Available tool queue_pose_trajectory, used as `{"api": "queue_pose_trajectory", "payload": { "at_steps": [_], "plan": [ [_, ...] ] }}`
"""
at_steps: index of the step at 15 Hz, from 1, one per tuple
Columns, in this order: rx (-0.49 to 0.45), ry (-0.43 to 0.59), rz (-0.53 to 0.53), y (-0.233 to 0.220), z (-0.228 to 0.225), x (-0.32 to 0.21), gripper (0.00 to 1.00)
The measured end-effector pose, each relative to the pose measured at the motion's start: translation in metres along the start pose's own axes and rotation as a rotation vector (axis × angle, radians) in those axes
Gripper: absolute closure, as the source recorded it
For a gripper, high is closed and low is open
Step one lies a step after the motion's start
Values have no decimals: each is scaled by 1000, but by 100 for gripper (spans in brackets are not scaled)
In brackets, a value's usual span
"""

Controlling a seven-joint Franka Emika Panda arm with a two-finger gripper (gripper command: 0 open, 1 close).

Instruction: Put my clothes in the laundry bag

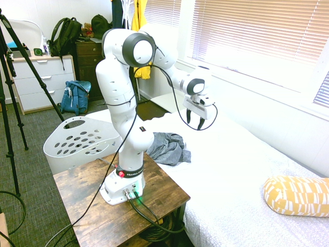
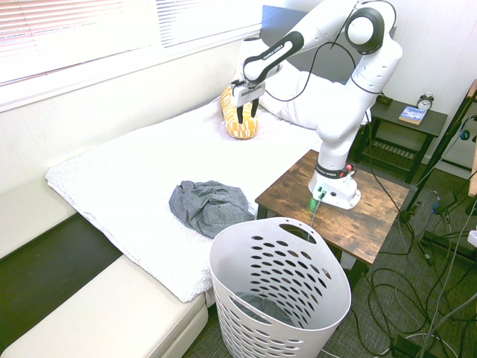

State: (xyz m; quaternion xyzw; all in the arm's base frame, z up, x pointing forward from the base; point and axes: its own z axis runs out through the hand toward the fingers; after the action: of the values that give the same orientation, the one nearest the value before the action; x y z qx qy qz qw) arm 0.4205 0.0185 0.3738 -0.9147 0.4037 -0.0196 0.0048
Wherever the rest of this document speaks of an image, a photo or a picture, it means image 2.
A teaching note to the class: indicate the cream cushioned bench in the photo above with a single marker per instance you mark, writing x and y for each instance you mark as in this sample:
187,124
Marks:
112,313

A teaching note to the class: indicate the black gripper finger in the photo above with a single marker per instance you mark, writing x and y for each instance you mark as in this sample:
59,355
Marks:
254,108
240,114

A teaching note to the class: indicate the black power adapter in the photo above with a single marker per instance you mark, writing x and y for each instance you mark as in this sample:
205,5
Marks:
444,203

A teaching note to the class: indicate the dark upholstered headboard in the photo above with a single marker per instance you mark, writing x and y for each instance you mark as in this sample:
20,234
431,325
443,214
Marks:
272,22

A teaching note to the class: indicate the grey garment with folds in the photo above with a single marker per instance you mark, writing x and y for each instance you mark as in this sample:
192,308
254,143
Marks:
264,307

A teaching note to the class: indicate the white perforated laundry basket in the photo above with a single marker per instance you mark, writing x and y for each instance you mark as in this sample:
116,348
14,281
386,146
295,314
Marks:
328,294

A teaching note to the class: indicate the rustic wooden side table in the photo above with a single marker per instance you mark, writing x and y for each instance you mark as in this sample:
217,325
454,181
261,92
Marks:
372,223

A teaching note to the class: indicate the black camera tripod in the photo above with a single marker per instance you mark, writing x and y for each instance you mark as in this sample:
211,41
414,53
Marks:
439,156

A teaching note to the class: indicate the yellow white patterned pillow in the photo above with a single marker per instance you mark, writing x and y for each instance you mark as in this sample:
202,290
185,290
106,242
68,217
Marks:
244,128

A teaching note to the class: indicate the black twin-bell alarm clock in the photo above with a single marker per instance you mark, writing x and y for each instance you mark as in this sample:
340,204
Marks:
425,101

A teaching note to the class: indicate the white bed pillow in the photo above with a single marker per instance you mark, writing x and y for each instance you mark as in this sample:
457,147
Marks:
320,100

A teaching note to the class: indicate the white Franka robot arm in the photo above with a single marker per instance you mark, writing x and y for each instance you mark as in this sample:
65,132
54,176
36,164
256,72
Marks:
335,123

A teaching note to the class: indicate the small dark box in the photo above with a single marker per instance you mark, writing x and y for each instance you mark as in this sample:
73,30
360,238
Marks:
385,100

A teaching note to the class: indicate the wide white window blind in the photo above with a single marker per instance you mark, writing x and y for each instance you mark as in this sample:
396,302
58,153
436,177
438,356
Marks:
74,33

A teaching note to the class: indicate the black slatted nightstand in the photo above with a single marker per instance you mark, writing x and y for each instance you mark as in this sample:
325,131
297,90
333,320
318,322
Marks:
428,121

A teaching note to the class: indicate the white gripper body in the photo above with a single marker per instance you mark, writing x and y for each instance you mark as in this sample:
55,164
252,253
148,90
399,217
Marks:
246,94

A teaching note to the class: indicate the white bed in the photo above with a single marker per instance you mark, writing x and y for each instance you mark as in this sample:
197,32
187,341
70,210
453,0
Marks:
149,168

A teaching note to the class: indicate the narrow white window blind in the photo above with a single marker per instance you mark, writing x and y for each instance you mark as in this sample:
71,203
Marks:
208,18

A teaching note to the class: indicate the blue covered book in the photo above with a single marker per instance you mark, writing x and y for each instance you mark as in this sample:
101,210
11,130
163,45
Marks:
412,115

